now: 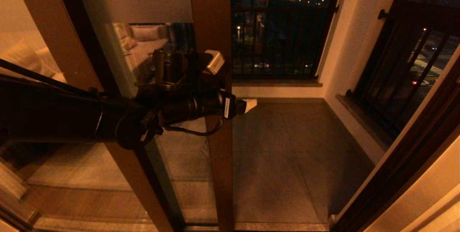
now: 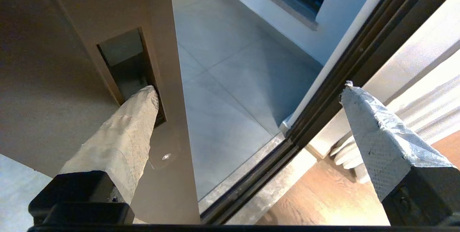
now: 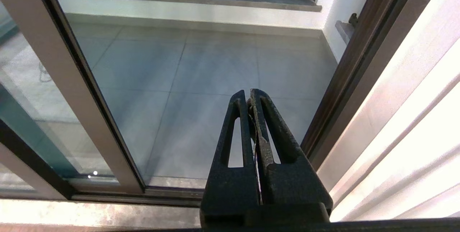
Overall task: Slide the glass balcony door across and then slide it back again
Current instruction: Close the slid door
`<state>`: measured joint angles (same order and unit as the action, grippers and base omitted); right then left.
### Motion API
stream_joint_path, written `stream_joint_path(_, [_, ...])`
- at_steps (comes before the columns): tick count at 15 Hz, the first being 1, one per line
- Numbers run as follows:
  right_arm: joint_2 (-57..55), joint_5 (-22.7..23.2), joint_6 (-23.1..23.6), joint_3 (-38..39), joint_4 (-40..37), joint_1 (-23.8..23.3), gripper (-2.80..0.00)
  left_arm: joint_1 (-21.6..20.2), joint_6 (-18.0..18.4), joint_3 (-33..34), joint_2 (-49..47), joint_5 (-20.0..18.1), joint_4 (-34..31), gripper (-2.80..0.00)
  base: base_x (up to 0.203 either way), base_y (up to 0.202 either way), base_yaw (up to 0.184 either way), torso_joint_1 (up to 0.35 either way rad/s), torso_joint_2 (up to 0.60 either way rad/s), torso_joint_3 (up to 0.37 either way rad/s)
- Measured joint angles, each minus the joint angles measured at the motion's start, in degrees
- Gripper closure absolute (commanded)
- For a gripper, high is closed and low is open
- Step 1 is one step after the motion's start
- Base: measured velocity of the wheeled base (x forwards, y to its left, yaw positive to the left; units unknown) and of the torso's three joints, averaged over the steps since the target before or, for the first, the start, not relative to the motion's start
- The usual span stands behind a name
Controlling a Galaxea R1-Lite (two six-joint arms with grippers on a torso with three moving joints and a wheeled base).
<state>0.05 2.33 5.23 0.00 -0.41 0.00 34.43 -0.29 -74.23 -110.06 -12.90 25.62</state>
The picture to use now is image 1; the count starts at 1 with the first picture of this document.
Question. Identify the fixed glass door brown frame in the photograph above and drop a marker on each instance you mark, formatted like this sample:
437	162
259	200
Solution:
54	27

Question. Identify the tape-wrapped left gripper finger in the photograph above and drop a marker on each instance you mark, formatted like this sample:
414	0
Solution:
247	105

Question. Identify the black metal balcony railing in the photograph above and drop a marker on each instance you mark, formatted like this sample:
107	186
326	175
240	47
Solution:
413	19
280	9

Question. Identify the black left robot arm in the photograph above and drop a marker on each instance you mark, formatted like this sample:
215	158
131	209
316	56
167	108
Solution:
54	117

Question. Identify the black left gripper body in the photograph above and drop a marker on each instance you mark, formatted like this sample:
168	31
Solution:
228	106

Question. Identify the dark brown door jamb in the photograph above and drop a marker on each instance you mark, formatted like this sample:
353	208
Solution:
431	127

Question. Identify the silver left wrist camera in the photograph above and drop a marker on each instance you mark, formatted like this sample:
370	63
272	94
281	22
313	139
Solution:
214	62

